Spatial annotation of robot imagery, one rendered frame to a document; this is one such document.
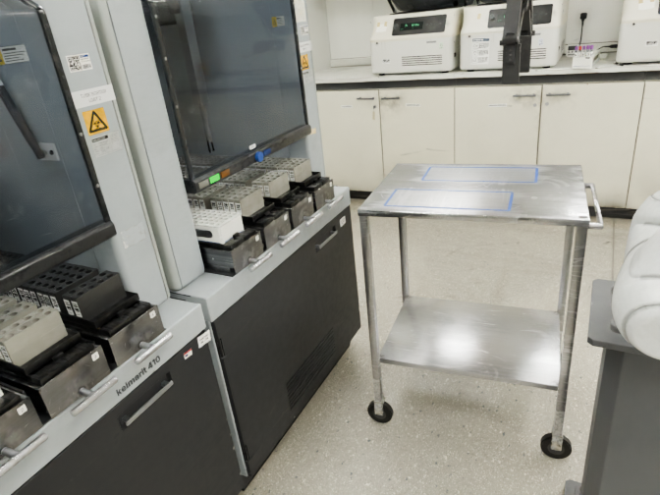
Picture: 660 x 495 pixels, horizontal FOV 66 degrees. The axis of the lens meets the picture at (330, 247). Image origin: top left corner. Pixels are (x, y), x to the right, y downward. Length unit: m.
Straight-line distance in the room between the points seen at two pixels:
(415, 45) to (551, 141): 1.02
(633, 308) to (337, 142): 3.09
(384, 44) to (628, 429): 2.77
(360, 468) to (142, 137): 1.20
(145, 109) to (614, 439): 1.28
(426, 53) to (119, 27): 2.48
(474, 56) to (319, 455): 2.46
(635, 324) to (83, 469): 1.02
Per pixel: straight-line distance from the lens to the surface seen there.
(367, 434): 1.88
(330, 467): 1.80
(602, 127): 3.36
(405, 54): 3.49
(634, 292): 0.92
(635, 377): 1.25
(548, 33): 3.31
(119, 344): 1.13
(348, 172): 3.83
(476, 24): 3.38
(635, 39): 3.29
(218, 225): 1.37
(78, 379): 1.09
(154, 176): 1.25
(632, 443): 1.37
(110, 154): 1.17
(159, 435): 1.30
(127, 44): 1.23
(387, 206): 1.46
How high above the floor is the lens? 1.35
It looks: 25 degrees down
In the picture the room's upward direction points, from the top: 7 degrees counter-clockwise
